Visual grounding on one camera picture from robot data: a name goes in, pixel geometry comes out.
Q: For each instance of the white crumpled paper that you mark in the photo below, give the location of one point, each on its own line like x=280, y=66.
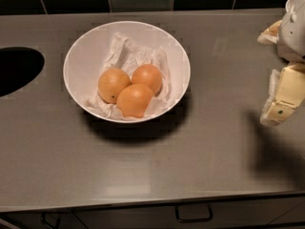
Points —
x=127, y=55

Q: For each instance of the black drawer handle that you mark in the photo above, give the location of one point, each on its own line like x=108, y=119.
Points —
x=193, y=213
x=50, y=221

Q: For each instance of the orange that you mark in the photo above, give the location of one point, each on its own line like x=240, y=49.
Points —
x=149, y=75
x=134, y=100
x=111, y=83

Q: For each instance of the white ceramic bowl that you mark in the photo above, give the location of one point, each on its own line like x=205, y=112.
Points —
x=88, y=53

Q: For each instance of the left black drawer handle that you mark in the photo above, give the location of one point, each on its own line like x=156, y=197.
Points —
x=50, y=221

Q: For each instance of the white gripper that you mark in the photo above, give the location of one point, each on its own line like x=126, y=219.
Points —
x=294, y=32

